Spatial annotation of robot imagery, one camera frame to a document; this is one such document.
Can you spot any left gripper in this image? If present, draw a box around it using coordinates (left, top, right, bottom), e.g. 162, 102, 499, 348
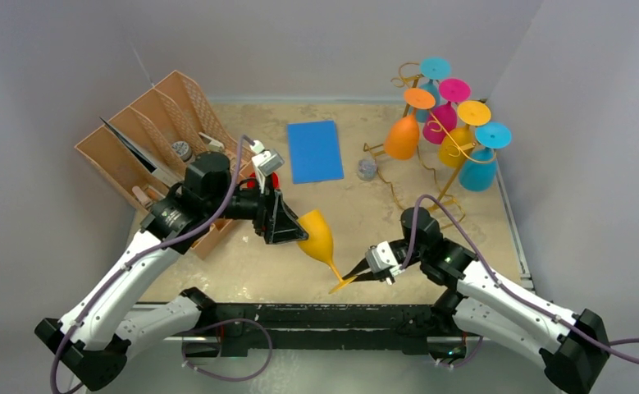
207, 172, 308, 242

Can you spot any yellow-orange wine glass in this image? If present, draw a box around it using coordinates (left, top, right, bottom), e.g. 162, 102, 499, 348
297, 209, 356, 294

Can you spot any red wine glass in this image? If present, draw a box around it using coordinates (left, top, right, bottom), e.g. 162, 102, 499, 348
244, 170, 281, 191

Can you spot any orange wine glass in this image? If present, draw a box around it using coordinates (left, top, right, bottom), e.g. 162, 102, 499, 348
383, 88, 436, 160

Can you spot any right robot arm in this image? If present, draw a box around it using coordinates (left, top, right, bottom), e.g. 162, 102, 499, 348
343, 208, 609, 393

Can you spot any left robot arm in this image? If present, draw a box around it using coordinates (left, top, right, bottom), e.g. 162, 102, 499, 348
34, 149, 308, 391

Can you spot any teal wine glass front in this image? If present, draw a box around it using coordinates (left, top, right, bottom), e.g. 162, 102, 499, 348
459, 121, 512, 192

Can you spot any teal wine glass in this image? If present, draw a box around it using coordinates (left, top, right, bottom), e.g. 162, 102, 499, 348
415, 57, 451, 123
459, 121, 512, 192

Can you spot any magenta wine glass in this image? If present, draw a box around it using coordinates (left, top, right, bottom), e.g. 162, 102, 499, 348
422, 78, 471, 144

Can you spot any yellow wine glass on rack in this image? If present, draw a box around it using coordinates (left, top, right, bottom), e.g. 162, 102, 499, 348
438, 100, 491, 168

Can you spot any teal wine glass rear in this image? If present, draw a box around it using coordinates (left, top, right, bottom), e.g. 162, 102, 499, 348
415, 57, 451, 123

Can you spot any blue rectangular card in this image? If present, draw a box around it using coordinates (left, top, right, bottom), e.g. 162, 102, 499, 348
286, 120, 345, 184

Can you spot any small clear glitter ball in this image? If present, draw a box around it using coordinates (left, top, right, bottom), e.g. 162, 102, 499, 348
357, 158, 377, 181

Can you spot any white stapler in organizer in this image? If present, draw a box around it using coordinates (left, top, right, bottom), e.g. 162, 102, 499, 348
198, 132, 226, 153

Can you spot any pink desk file organizer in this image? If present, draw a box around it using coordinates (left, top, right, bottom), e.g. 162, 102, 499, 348
75, 71, 253, 235

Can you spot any dark folder in organizer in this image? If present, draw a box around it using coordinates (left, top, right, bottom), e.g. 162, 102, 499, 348
99, 117, 180, 187

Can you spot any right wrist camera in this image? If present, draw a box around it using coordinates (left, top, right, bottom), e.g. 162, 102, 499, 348
365, 241, 404, 286

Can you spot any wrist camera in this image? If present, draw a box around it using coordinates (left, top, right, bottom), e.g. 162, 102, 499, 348
250, 140, 285, 190
365, 241, 404, 286

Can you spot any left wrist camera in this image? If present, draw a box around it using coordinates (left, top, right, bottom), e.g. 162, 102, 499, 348
250, 140, 285, 190

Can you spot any gold wire glass rack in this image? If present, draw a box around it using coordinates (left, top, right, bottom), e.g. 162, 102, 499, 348
363, 61, 488, 219

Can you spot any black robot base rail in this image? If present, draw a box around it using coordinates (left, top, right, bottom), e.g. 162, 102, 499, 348
161, 286, 489, 360

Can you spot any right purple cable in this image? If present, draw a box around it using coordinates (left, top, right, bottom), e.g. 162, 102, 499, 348
400, 195, 639, 371

